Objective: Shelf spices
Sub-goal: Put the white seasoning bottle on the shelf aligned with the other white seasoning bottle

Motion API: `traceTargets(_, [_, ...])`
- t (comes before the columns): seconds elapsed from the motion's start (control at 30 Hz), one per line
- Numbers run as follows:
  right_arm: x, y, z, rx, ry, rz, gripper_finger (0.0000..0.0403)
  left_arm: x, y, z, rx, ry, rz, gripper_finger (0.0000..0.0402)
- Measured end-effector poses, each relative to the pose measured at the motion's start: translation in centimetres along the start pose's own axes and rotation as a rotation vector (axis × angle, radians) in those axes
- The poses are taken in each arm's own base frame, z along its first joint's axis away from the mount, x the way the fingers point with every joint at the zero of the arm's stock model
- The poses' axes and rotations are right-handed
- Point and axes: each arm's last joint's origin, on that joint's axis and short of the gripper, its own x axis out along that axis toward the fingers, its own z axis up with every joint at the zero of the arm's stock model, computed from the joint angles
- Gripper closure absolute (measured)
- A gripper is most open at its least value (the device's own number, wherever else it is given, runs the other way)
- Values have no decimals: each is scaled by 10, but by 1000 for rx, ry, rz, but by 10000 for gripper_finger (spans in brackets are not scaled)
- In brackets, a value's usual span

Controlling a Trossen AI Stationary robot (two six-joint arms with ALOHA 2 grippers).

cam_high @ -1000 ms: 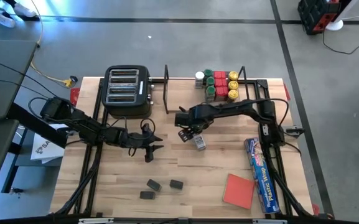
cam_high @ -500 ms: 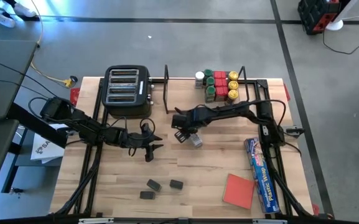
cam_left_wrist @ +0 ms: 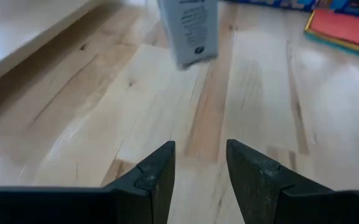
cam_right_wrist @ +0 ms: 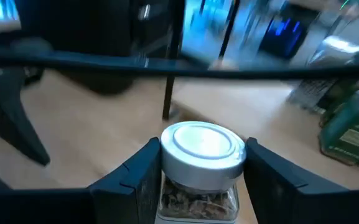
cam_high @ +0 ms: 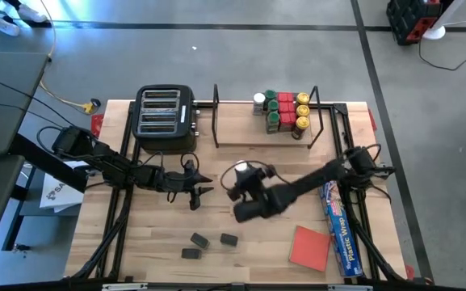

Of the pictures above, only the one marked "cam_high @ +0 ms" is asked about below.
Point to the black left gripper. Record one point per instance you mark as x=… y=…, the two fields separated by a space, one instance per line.
x=170 y=180

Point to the silver metal bracket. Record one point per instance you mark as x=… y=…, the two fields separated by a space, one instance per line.
x=349 y=288
x=124 y=287

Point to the blue plastic wrap box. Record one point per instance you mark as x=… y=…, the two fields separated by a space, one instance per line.
x=341 y=230

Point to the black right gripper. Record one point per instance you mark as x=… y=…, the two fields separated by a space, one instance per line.
x=253 y=182

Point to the black four-slot toaster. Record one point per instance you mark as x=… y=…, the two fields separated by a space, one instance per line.
x=164 y=117

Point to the brown spice jar yellow lid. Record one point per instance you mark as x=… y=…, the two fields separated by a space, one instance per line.
x=302 y=110
x=303 y=98
x=301 y=123

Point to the black desk support beam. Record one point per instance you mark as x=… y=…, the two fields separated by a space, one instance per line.
x=43 y=161

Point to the smoked paprika tin red lid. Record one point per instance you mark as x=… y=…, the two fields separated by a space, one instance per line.
x=285 y=97
x=285 y=107
x=287 y=120

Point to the green black pepper tin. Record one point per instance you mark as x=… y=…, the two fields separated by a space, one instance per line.
x=229 y=239
x=200 y=240
x=191 y=254

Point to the spice jar green lid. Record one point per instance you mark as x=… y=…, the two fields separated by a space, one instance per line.
x=273 y=119
x=273 y=106

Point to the white pedestal stand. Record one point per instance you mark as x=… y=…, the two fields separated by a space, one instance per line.
x=434 y=32

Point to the person's foot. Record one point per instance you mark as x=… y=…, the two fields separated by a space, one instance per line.
x=32 y=14
x=4 y=25

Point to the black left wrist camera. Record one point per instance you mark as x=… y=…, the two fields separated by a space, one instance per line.
x=190 y=165

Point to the bagel seasoning jar white lid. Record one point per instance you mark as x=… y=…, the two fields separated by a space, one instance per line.
x=240 y=166
x=259 y=101

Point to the red square pad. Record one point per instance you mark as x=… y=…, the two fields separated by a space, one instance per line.
x=310 y=248

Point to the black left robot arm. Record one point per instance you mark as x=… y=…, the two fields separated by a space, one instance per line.
x=111 y=163

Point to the red table clamp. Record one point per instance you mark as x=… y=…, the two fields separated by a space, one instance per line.
x=409 y=271
x=373 y=120
x=97 y=124

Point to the black red tool case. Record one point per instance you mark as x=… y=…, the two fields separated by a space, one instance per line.
x=412 y=20

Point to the white printed paper sheet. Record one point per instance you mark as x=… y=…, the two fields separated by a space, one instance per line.
x=61 y=194

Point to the wooden shelf black metal frame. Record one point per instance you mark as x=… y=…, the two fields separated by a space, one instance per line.
x=240 y=125

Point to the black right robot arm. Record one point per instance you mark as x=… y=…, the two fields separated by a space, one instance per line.
x=305 y=184

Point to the dark green box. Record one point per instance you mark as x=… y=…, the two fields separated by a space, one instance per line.
x=270 y=94

